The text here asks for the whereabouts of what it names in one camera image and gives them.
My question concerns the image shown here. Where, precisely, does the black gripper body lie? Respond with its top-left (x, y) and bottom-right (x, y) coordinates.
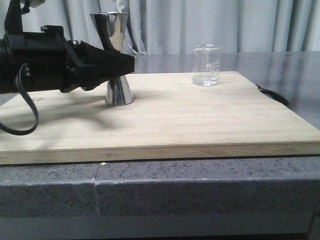
top-left (0, 25), bottom-right (80, 94)

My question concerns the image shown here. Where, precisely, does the black board strap handle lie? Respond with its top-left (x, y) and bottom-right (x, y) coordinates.
top-left (255, 84), bottom-right (290, 107)

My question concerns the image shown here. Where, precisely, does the steel double jigger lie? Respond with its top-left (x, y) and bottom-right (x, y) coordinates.
top-left (90, 11), bottom-right (134, 106)

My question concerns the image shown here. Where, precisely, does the wooden cutting board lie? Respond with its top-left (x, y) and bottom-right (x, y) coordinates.
top-left (0, 71), bottom-right (320, 165)

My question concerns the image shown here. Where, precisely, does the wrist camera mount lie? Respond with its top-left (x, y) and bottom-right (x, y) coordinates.
top-left (4, 0), bottom-right (46, 35)

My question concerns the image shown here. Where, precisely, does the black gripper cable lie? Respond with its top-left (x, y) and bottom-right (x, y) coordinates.
top-left (0, 62), bottom-right (40, 136)

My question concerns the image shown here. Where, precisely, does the small glass beaker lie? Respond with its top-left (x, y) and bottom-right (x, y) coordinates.
top-left (192, 44), bottom-right (222, 87)

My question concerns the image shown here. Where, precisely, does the grey curtain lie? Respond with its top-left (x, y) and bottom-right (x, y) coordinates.
top-left (0, 0), bottom-right (320, 55)

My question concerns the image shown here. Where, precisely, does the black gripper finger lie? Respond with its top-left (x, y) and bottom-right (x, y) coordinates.
top-left (66, 40), bottom-right (135, 92)

